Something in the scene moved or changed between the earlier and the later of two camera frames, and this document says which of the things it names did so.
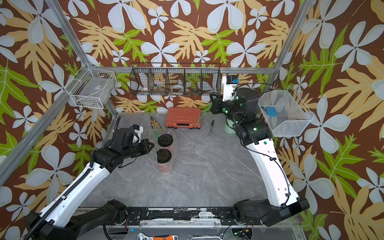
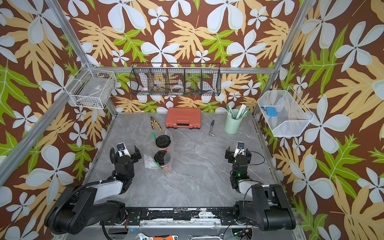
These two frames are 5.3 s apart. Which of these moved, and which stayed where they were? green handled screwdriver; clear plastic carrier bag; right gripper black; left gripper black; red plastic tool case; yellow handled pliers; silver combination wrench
Moved: right gripper black; left gripper black; clear plastic carrier bag
Stayed: yellow handled pliers; red plastic tool case; silver combination wrench; green handled screwdriver
